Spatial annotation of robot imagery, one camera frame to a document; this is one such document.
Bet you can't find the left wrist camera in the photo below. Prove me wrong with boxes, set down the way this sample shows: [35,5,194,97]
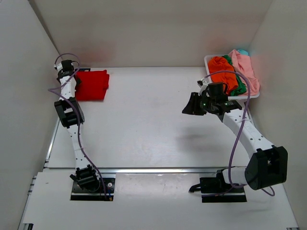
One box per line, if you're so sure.
[54,62,63,71]

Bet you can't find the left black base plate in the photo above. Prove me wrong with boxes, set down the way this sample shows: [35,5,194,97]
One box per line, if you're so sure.
[70,177,116,202]

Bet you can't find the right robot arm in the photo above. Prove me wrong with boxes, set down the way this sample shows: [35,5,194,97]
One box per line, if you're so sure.
[182,80,288,193]

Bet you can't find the green t-shirt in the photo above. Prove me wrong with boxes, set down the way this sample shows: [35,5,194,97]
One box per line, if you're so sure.
[222,55,247,96]

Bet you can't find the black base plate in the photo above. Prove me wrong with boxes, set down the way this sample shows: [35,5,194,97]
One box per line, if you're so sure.
[200,177,247,203]
[70,177,116,202]

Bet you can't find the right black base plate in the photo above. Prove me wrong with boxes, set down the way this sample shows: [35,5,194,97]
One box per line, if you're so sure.
[200,177,247,203]

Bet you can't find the aluminium table rail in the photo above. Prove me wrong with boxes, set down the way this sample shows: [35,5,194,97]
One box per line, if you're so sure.
[43,167,272,174]

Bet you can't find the white plastic basket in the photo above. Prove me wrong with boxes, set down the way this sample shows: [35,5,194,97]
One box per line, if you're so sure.
[204,54,260,101]

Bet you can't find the pink t-shirt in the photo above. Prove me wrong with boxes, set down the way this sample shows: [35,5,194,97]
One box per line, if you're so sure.
[228,49,260,96]

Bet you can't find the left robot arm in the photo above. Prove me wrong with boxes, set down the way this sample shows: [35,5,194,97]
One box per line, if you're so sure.
[54,60,101,193]

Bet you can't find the light blue t-shirt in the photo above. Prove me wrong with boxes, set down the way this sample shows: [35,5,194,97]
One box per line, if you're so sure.
[237,49,249,56]

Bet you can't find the red t-shirt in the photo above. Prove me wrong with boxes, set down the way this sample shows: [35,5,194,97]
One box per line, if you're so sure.
[75,70,110,102]

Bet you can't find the orange t-shirt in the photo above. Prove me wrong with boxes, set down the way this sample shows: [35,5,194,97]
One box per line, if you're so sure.
[208,57,233,95]

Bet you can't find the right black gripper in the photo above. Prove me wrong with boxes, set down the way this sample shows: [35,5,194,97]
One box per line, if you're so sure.
[182,93,215,116]

